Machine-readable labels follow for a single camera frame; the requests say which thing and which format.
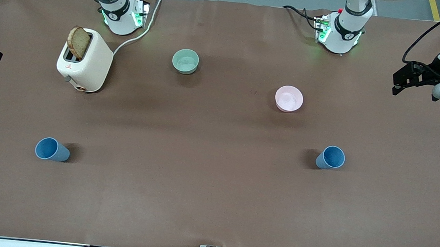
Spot black left base cables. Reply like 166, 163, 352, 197
280, 4, 324, 31

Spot brown bread slice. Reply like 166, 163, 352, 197
65, 25, 92, 61

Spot white toaster power cable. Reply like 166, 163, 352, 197
113, 0, 166, 60

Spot brown table cover sheet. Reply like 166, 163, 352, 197
0, 0, 440, 247

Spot cream white toaster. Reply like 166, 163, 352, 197
54, 25, 116, 95

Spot blue plastic cup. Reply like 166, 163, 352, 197
315, 144, 346, 172
34, 136, 72, 163

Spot mint green bowl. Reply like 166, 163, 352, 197
171, 48, 201, 76

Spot pink bowl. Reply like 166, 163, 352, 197
274, 85, 305, 114

